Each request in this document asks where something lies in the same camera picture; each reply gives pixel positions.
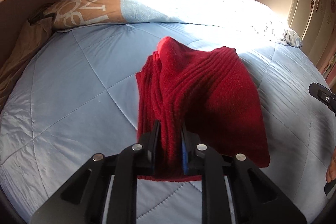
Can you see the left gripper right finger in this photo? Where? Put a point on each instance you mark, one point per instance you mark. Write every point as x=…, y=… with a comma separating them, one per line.
x=234, y=189

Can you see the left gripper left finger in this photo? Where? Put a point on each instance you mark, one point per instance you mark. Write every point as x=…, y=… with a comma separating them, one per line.
x=104, y=189

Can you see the red knitted sweater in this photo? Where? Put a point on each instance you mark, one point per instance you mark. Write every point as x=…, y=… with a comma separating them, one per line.
x=209, y=93

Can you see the person's right hand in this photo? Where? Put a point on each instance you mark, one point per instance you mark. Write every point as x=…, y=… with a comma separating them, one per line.
x=331, y=171

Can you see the cream ornate wardrobe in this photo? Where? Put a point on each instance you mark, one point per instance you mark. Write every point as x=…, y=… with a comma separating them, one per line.
x=313, y=21

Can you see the floral patterned pillow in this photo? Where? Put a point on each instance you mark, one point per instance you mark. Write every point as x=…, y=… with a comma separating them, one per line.
x=263, y=21

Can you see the light blue quilted bedspread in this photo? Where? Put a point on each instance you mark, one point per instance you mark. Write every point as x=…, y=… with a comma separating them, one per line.
x=78, y=96

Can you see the tan crumpled blanket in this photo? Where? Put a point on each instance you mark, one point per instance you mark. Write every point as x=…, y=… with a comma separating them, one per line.
x=29, y=42

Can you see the blue and tan pillow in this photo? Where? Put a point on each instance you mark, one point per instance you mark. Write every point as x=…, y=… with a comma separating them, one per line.
x=76, y=13

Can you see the brown headboard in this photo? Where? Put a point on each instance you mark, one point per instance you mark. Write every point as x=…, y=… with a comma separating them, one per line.
x=14, y=13

